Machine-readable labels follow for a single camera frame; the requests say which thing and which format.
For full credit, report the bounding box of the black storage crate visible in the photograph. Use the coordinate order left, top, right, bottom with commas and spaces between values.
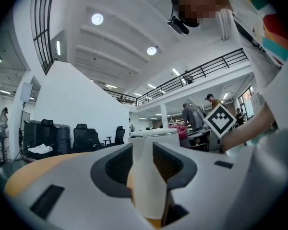
23, 120, 43, 154

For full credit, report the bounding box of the grey plastic bin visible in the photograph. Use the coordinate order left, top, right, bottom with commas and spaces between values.
53, 124, 72, 155

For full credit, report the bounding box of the black shoulder strap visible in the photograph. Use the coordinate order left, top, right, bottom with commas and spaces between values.
232, 18, 255, 49

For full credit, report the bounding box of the black balcony railing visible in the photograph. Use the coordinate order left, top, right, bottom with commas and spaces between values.
103, 47, 250, 106

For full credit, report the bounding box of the white light panel on stand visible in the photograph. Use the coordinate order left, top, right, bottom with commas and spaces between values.
13, 81, 34, 162

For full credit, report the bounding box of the black-framed interior window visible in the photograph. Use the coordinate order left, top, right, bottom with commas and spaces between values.
30, 0, 57, 75

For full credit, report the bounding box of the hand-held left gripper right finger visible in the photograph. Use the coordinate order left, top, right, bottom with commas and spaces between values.
152, 141, 255, 230

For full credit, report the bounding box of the white kettle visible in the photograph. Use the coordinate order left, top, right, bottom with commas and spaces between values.
126, 127, 181, 220

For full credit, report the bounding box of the person's right forearm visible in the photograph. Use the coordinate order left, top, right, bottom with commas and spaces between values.
222, 103, 276, 153

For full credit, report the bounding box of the white printed t-shirt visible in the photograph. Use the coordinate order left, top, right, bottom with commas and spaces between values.
219, 0, 288, 134

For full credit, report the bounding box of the person's head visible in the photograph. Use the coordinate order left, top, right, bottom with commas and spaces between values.
171, 0, 231, 28

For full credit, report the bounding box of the black office chair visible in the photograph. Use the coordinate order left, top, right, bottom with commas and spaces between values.
40, 119, 55, 141
73, 123, 102, 152
103, 126, 125, 146

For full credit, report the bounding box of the white rag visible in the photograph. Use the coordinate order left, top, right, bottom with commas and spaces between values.
27, 144, 53, 154

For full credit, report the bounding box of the pink cloth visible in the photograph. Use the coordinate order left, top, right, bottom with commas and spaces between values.
168, 125, 188, 140

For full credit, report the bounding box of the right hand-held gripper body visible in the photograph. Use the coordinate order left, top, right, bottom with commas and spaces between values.
203, 103, 238, 153

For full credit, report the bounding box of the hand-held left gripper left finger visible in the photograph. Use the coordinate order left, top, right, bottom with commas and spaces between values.
14, 142, 159, 230

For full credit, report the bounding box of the black head-worn camera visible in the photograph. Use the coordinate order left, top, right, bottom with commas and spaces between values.
167, 15, 190, 35

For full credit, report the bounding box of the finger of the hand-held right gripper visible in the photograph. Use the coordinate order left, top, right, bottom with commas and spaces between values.
180, 129, 210, 151

